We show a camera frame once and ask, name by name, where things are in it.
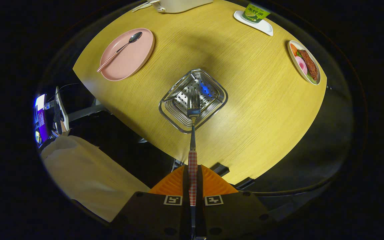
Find white flat device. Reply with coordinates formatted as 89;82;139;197
55;87;70;132

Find pink round food slice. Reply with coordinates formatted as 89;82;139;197
295;56;307;75

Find perforated metal basket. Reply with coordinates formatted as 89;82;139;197
159;69;228;134

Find lit computer screen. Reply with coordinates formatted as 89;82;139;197
34;94;51;147

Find white food plate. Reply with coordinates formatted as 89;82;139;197
287;40;321;86

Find white square coaster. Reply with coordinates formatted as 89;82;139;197
234;10;274;36

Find red fried meat piece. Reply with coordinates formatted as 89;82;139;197
299;49;318;80

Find spoon with checked handle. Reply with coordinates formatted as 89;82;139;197
96;32;143;73

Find divided white condiment dish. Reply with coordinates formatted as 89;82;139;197
132;1;152;12

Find fork with checked handle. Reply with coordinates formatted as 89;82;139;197
187;87;202;239

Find green label drink bottle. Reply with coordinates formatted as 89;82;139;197
242;3;271;24

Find person's beige trousers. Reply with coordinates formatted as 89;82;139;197
40;135;151;223

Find white toaster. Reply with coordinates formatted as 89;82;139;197
149;0;213;14

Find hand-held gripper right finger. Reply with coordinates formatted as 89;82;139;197
197;164;274;239

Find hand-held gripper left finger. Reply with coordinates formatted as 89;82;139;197
112;165;192;239

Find pink round plate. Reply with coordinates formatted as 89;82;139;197
99;28;155;82

